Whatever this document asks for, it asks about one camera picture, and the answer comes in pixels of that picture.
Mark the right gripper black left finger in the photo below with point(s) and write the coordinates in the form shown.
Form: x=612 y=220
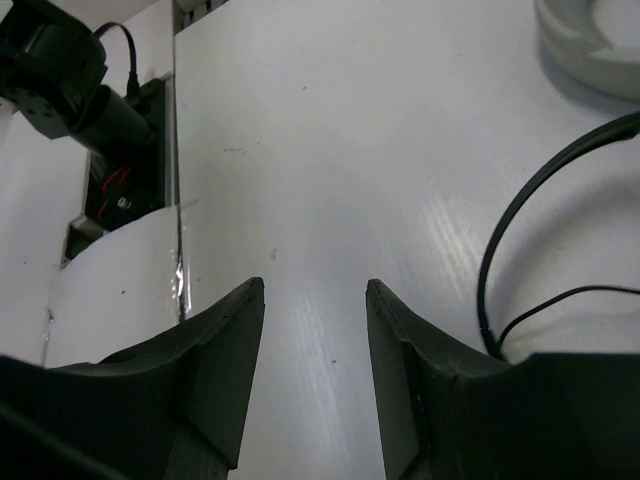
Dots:
x=171 y=407

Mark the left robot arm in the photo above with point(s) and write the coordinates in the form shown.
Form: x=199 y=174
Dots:
x=52 y=70

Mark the grey white headphones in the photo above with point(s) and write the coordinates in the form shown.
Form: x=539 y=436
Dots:
x=569 y=34

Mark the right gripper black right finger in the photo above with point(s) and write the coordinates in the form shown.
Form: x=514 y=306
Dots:
x=447 y=411

